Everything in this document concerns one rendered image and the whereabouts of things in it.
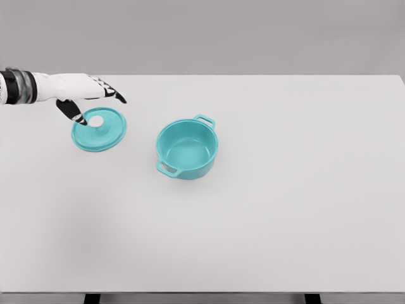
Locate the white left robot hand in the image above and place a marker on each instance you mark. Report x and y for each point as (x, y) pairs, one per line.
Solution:
(79, 86)

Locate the teal pot lid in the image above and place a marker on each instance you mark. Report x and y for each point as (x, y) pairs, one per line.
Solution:
(101, 133)

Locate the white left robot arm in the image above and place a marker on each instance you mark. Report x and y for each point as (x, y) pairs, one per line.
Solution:
(22, 87)

